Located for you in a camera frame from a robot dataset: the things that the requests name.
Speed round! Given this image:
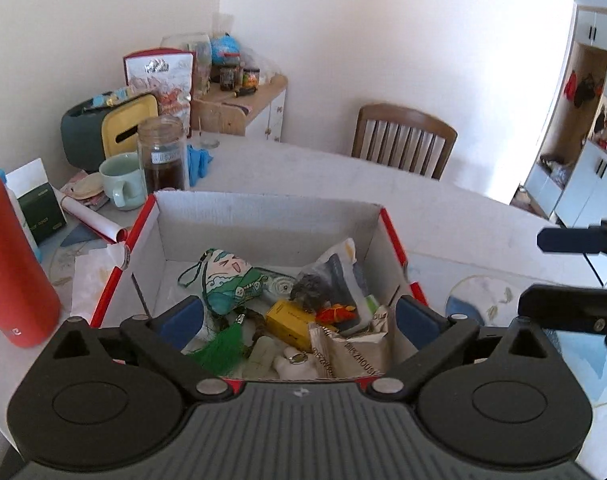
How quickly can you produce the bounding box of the dark furry lump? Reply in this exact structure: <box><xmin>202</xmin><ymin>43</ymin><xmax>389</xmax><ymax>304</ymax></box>
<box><xmin>290</xmin><ymin>272</ymin><xmax>333</xmax><ymax>312</ymax></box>

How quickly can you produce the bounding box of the round white green badge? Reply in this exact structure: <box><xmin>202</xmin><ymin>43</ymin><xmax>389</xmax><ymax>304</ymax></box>
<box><xmin>260</xmin><ymin>272</ymin><xmax>298</xmax><ymax>306</ymax></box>

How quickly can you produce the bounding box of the white cabinet with wooden top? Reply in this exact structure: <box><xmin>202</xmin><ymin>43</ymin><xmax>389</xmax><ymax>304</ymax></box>
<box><xmin>190</xmin><ymin>74</ymin><xmax>288</xmax><ymax>143</ymax></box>

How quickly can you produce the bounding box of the blue paper sheet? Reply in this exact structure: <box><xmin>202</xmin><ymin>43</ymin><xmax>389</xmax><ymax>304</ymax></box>
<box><xmin>60</xmin><ymin>225</ymin><xmax>108</xmax><ymax>249</ymax></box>

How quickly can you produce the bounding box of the light blue packet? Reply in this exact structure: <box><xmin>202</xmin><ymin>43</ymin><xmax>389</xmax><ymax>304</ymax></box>
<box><xmin>80</xmin><ymin>87</ymin><xmax>134</xmax><ymax>111</ymax></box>

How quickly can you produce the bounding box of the clear plastic packet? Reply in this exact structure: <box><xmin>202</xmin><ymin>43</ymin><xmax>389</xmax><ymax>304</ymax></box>
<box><xmin>300</xmin><ymin>238</ymin><xmax>381</xmax><ymax>336</ymax></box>

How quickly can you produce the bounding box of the small blue globe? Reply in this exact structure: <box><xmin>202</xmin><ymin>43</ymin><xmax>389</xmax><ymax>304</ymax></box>
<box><xmin>210</xmin><ymin>32</ymin><xmax>242</xmax><ymax>67</ymax></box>

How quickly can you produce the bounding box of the blue cloth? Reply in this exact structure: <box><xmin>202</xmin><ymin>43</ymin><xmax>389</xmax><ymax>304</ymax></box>
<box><xmin>186</xmin><ymin>144</ymin><xmax>214</xmax><ymax>179</ymax></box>

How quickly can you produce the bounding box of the rolled white paper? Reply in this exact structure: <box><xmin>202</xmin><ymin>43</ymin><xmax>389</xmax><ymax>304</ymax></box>
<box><xmin>53</xmin><ymin>187</ymin><xmax>129</xmax><ymax>243</ymax></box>

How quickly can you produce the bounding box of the clear plastic bag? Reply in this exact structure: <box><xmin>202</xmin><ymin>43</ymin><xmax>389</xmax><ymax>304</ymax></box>
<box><xmin>240</xmin><ymin>47</ymin><xmax>276</xmax><ymax>86</ymax></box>

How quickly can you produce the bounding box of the clear bag with plant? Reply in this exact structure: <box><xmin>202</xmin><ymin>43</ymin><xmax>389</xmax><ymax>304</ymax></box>
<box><xmin>162</xmin><ymin>32</ymin><xmax>213</xmax><ymax>98</ymax></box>

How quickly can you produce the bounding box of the red water bottle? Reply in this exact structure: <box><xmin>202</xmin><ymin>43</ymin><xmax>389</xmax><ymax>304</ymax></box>
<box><xmin>0</xmin><ymin>132</ymin><xmax>62</xmax><ymax>348</ymax></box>

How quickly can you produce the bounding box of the glass jar with dark liquid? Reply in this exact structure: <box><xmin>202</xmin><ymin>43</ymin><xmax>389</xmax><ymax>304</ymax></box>
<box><xmin>136</xmin><ymin>116</ymin><xmax>190</xmax><ymax>195</ymax></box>

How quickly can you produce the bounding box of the red printed snack bag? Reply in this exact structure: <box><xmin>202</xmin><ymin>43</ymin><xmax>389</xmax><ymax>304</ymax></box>
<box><xmin>123</xmin><ymin>48</ymin><xmax>195</xmax><ymax>131</ymax></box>

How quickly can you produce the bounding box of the white paper bag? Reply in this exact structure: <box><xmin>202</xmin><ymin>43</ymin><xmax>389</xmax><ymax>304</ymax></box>
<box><xmin>70</xmin><ymin>247</ymin><xmax>126</xmax><ymax>323</ymax></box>

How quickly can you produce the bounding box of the dark green white carton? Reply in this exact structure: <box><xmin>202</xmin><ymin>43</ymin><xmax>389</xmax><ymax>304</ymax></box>
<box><xmin>6</xmin><ymin>159</ymin><xmax>68</xmax><ymax>247</ymax></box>

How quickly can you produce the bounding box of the brown paper packet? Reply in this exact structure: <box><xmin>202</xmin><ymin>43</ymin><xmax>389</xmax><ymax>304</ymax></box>
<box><xmin>308</xmin><ymin>307</ymin><xmax>395</xmax><ymax>380</ymax></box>

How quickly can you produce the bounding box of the white wooden wall cabinet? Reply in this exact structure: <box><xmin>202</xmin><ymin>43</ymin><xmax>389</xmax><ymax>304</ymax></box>
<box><xmin>523</xmin><ymin>2</ymin><xmax>607</xmax><ymax>231</ymax></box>

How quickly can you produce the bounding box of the beige round coaster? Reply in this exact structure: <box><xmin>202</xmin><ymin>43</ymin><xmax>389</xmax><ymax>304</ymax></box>
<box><xmin>58</xmin><ymin>172</ymin><xmax>105</xmax><ymax>201</ymax></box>

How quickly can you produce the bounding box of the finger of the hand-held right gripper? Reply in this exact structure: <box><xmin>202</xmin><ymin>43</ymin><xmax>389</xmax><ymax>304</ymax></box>
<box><xmin>537</xmin><ymin>220</ymin><xmax>607</xmax><ymax>261</ymax></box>
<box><xmin>517</xmin><ymin>284</ymin><xmax>607</xmax><ymax>348</ymax></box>

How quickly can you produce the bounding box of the wooden chair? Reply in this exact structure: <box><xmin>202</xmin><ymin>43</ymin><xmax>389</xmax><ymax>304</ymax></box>
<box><xmin>352</xmin><ymin>104</ymin><xmax>458</xmax><ymax>181</ymax></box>

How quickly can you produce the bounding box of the red cardboard box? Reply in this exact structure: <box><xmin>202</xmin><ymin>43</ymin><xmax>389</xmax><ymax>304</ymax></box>
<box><xmin>90</xmin><ymin>189</ymin><xmax>429</xmax><ymax>381</ymax></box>

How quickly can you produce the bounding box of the small yellow box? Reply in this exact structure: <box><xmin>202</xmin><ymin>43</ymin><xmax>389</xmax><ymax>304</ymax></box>
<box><xmin>266</xmin><ymin>300</ymin><xmax>318</xmax><ymax>352</ymax></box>

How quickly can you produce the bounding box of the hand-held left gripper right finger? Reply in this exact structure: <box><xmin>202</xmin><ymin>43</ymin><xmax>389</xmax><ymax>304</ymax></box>
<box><xmin>366</xmin><ymin>295</ymin><xmax>567</xmax><ymax>401</ymax></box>

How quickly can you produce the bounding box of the pale green bar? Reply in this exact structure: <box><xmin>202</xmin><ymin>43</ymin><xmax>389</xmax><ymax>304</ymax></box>
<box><xmin>247</xmin><ymin>335</ymin><xmax>277</xmax><ymax>377</ymax></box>

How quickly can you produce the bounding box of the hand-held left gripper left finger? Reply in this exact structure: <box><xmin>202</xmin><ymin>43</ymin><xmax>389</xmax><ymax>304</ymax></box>
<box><xmin>33</xmin><ymin>296</ymin><xmax>234</xmax><ymax>402</ymax></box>

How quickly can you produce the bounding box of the pale green mug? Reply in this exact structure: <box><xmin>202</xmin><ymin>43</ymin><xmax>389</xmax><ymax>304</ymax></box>
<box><xmin>99</xmin><ymin>153</ymin><xmax>148</xmax><ymax>211</ymax></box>

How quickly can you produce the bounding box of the wooden desk organizer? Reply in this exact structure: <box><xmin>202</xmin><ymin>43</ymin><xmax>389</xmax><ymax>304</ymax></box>
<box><xmin>190</xmin><ymin>97</ymin><xmax>249</xmax><ymax>137</ymax></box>

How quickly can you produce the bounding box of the black hanging bag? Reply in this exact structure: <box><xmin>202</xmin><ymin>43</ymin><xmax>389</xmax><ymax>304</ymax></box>
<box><xmin>574</xmin><ymin>74</ymin><xmax>604</xmax><ymax>108</ymax></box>

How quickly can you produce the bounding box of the teal cartoon print pouch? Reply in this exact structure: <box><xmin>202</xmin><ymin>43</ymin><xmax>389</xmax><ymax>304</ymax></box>
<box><xmin>178</xmin><ymin>249</ymin><xmax>269</xmax><ymax>317</ymax></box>

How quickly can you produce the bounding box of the small red ornament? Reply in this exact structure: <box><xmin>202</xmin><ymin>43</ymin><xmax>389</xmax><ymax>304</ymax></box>
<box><xmin>315</xmin><ymin>304</ymin><xmax>359</xmax><ymax>324</ymax></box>

